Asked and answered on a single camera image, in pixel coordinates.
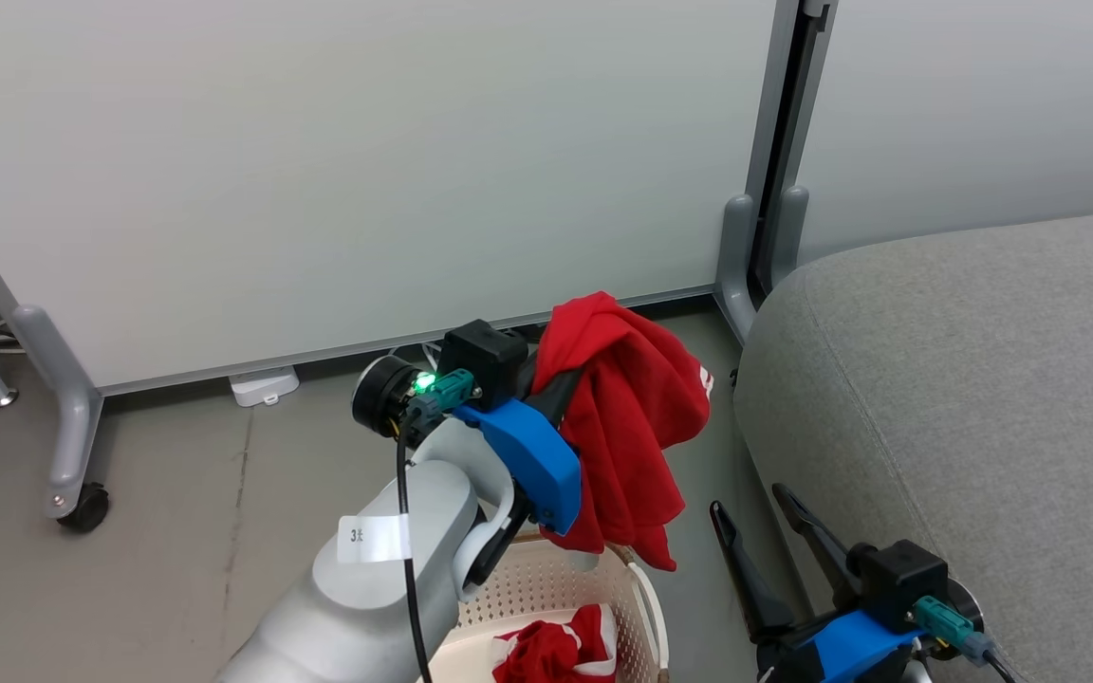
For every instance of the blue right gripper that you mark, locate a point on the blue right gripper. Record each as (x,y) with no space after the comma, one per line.
(850,645)

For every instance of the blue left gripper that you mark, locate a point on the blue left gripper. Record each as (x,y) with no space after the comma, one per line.
(537,465)

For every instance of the plain red garment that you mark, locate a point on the plain red garment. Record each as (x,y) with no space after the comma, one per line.
(632,417)

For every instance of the red garment with white trim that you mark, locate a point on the red garment with white trim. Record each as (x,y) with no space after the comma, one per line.
(546,655)

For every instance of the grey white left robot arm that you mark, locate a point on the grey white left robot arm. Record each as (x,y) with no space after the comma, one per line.
(366,607)

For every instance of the cream perforated laundry basket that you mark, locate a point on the cream perforated laundry basket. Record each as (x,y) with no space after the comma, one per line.
(546,588)

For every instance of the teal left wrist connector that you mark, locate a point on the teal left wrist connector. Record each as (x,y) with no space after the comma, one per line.
(447,391)

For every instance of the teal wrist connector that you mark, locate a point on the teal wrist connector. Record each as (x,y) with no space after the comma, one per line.
(447,391)
(945,621)

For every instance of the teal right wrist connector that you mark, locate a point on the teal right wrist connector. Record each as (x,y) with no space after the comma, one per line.
(945,621)

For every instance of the grey fabric sofa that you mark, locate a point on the grey fabric sofa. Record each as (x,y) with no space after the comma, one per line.
(964,408)

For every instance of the white power adapter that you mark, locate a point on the white power adapter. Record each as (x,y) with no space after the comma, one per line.
(264,386)

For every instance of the wide white partition panel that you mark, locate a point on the wide white partition panel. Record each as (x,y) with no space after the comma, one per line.
(347,171)

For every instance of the black caster wheel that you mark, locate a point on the black caster wheel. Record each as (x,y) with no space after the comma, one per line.
(86,507)

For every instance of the grey partition foot with caster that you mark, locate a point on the grey partition foot with caster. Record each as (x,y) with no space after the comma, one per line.
(72,408)

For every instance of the narrow white partition panel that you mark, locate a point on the narrow white partition panel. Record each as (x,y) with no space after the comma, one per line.
(983,114)

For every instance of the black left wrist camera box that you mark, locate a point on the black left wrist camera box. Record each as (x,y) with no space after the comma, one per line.
(485,356)

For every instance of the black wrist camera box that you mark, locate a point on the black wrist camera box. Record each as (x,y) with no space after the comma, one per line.
(485,356)
(898,579)

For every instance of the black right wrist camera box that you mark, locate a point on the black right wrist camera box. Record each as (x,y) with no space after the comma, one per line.
(898,579)

